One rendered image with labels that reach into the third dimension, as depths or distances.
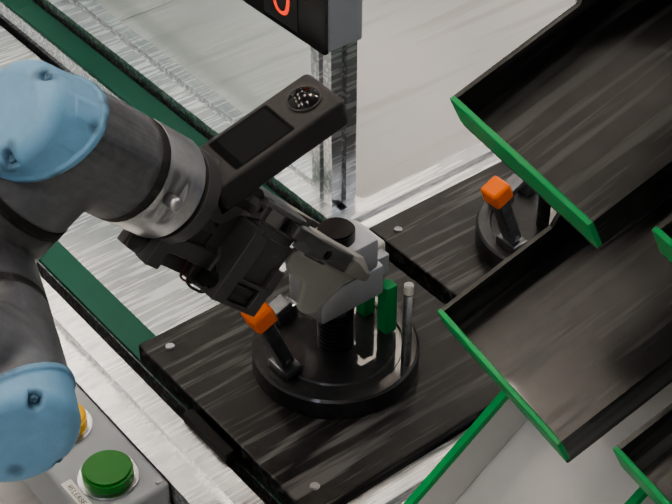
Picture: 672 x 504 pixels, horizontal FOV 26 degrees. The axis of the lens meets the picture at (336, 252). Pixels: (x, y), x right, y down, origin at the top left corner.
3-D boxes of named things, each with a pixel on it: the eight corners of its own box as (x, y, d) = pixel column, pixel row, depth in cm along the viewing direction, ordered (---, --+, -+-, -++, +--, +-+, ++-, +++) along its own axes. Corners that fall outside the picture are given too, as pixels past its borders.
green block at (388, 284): (385, 335, 122) (386, 290, 119) (376, 328, 123) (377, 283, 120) (396, 329, 123) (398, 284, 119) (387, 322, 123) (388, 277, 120)
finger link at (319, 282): (331, 323, 115) (251, 281, 109) (374, 262, 115) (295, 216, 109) (352, 342, 113) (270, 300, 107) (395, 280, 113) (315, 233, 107)
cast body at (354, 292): (322, 326, 115) (321, 258, 111) (288, 297, 118) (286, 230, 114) (402, 283, 119) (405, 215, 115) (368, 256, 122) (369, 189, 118)
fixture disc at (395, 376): (321, 445, 115) (321, 428, 114) (219, 350, 123) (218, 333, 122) (452, 368, 122) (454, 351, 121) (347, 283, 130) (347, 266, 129)
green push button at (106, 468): (101, 512, 112) (98, 494, 111) (74, 481, 115) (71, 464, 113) (144, 487, 114) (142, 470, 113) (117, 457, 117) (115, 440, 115)
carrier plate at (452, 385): (310, 532, 111) (310, 513, 110) (139, 361, 125) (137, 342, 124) (535, 392, 122) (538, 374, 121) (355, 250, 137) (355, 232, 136)
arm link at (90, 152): (-62, 118, 91) (27, 23, 89) (59, 175, 100) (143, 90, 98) (-22, 204, 86) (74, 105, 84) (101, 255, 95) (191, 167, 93)
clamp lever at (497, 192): (512, 250, 130) (494, 199, 124) (496, 239, 131) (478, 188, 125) (540, 223, 130) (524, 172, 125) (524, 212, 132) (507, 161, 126)
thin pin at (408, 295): (405, 367, 119) (408, 288, 114) (398, 361, 120) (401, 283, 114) (412, 362, 119) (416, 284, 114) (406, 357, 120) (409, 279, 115)
